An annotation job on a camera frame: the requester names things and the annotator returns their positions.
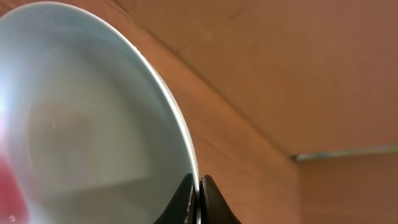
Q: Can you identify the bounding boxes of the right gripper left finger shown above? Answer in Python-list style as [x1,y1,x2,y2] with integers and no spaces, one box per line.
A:
[154,174,195,224]

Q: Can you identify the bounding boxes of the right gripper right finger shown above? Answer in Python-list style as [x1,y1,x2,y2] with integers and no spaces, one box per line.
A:
[200,175,241,224]

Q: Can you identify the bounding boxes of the light blue plate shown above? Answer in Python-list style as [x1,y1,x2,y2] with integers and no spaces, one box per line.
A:
[1,2,198,223]

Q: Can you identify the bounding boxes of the brown cardboard backdrop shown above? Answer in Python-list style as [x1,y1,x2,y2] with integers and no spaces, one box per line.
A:
[114,0,398,162]

